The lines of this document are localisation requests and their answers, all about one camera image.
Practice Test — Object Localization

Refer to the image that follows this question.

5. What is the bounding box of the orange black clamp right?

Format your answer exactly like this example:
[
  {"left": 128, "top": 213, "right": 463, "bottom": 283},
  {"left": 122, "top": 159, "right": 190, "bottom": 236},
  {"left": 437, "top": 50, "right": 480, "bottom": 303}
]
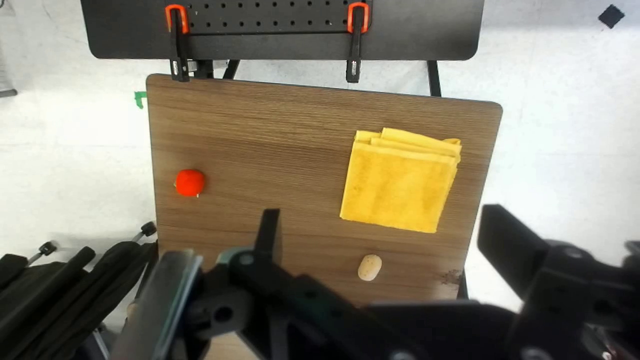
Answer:
[{"left": 346, "top": 0, "right": 370, "bottom": 85}]

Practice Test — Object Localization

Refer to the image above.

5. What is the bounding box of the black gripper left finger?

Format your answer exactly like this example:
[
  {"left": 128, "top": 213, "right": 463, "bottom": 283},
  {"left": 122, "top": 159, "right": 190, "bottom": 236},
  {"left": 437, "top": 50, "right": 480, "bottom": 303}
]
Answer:
[{"left": 230, "top": 208, "right": 374, "bottom": 360}]

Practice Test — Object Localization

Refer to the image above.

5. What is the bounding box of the red orange ball toy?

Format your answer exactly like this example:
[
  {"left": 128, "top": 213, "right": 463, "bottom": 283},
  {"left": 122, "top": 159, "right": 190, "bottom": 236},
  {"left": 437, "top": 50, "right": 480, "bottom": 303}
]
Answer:
[{"left": 174, "top": 168, "right": 206, "bottom": 199}]

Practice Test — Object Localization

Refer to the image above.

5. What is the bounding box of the yellow towel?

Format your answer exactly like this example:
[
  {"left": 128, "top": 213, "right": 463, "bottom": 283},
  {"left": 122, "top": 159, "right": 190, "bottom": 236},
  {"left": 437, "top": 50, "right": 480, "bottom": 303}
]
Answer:
[{"left": 341, "top": 129, "right": 463, "bottom": 234}]

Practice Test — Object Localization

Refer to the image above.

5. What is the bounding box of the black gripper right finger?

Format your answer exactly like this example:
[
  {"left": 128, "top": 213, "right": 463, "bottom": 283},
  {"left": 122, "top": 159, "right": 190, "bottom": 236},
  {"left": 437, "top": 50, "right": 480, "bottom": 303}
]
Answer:
[{"left": 478, "top": 205, "right": 640, "bottom": 360}]

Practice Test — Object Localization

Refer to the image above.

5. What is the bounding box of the black tripod legs bundle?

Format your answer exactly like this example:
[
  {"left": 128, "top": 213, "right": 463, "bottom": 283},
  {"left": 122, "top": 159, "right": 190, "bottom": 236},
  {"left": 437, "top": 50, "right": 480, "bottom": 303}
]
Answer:
[{"left": 0, "top": 222, "right": 159, "bottom": 360}]

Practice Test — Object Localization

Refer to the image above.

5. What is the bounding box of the beige brown oval object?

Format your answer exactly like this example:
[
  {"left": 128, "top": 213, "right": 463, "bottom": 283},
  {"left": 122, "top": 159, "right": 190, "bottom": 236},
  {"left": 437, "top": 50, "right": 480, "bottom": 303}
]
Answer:
[{"left": 356, "top": 254, "right": 384, "bottom": 283}]

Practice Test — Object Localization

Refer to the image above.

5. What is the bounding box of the orange black clamp left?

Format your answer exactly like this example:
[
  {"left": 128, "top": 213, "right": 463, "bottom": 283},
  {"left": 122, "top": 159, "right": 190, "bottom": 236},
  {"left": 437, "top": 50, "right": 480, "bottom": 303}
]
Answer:
[{"left": 164, "top": 2, "right": 190, "bottom": 82}]

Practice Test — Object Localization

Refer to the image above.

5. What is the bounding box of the black perforated cart tray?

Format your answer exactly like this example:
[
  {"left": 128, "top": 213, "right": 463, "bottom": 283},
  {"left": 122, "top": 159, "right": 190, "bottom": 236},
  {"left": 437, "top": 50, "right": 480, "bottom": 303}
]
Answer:
[{"left": 81, "top": 0, "right": 484, "bottom": 60}]

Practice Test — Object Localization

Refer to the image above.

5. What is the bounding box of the orange black clamp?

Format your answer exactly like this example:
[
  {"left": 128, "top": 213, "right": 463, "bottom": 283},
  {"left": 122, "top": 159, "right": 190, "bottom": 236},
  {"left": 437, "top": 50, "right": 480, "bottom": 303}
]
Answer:
[
  {"left": 164, "top": 2, "right": 190, "bottom": 82},
  {"left": 346, "top": 0, "right": 370, "bottom": 85}
]

